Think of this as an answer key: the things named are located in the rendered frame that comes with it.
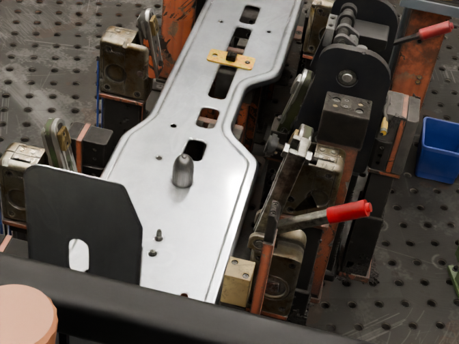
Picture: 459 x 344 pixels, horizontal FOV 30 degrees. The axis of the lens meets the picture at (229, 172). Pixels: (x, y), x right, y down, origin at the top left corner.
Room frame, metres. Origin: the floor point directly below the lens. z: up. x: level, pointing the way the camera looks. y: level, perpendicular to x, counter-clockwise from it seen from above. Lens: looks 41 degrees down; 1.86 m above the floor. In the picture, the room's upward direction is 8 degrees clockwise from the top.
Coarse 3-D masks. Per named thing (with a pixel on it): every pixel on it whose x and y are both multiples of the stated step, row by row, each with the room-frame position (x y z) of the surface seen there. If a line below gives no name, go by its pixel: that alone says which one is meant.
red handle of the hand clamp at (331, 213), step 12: (348, 204) 0.80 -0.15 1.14; (360, 204) 0.79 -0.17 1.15; (300, 216) 0.81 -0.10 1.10; (312, 216) 0.80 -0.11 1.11; (324, 216) 0.79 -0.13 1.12; (336, 216) 0.79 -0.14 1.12; (348, 216) 0.78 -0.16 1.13; (360, 216) 0.78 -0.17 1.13; (288, 228) 0.80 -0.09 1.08; (300, 228) 0.79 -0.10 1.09
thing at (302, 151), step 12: (276, 144) 0.80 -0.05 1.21; (288, 144) 0.81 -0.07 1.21; (300, 144) 0.81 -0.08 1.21; (288, 156) 0.79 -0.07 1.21; (300, 156) 0.79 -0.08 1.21; (312, 156) 0.80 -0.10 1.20; (288, 168) 0.79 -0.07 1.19; (300, 168) 0.79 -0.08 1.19; (276, 180) 0.79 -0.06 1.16; (288, 180) 0.79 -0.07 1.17; (276, 192) 0.79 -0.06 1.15; (288, 192) 0.79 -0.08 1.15; (264, 204) 0.82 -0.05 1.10; (264, 216) 0.79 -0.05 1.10; (264, 228) 0.79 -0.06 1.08
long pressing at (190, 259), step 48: (240, 0) 1.50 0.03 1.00; (288, 0) 1.53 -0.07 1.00; (192, 48) 1.31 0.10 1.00; (288, 48) 1.35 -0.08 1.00; (192, 96) 1.16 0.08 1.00; (240, 96) 1.18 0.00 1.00; (144, 144) 1.02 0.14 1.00; (240, 144) 1.05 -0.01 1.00; (144, 192) 0.91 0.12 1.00; (192, 192) 0.93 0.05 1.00; (240, 192) 0.94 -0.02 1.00; (144, 240) 0.82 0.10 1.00; (192, 240) 0.83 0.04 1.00; (192, 288) 0.74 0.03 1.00
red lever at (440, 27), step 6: (438, 24) 1.26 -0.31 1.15; (444, 24) 1.25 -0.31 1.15; (450, 24) 1.25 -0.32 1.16; (420, 30) 1.26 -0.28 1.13; (426, 30) 1.25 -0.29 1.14; (432, 30) 1.25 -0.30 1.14; (438, 30) 1.25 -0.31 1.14; (444, 30) 1.25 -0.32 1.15; (450, 30) 1.25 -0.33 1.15; (408, 36) 1.26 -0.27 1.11; (414, 36) 1.26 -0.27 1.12; (420, 36) 1.25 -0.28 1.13; (426, 36) 1.25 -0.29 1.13; (432, 36) 1.25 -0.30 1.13; (396, 42) 1.26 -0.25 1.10; (402, 42) 1.26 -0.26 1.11
